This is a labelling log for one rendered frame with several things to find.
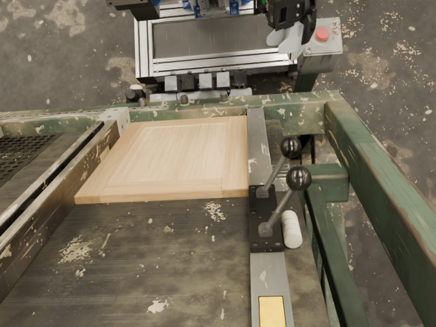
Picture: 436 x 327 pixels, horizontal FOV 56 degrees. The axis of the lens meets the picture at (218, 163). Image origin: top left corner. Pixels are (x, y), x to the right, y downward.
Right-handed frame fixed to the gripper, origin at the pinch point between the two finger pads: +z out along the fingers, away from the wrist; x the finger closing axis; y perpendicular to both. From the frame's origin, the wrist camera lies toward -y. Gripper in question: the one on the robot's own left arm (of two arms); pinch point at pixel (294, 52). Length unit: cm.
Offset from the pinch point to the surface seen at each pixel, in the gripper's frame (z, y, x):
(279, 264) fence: 8.0, 25.8, 32.0
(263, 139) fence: 27.1, 2.9, -6.3
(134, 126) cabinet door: 39, 26, -43
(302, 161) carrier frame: 101, -47, -46
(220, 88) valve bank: 44, -9, -50
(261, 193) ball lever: 13.2, 18.6, 16.5
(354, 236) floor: 136, -59, -15
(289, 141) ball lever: 4.2, 12.6, 15.7
